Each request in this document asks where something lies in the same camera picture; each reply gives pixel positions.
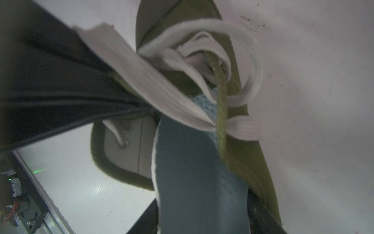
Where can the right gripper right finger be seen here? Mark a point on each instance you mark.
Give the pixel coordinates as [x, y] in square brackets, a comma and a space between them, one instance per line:
[261, 220]

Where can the olive green shoe with laces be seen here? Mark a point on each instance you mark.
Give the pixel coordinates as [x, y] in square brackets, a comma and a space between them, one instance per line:
[195, 68]

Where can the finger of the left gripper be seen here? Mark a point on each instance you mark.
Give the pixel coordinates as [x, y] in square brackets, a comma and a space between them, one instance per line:
[50, 81]

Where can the grey-blue insole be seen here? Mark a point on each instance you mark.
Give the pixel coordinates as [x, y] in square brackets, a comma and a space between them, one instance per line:
[195, 192]

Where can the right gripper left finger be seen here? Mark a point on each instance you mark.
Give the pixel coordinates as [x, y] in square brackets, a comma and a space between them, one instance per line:
[148, 221]

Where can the aluminium mounting rail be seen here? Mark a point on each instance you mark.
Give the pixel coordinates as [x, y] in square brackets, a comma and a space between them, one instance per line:
[57, 218]

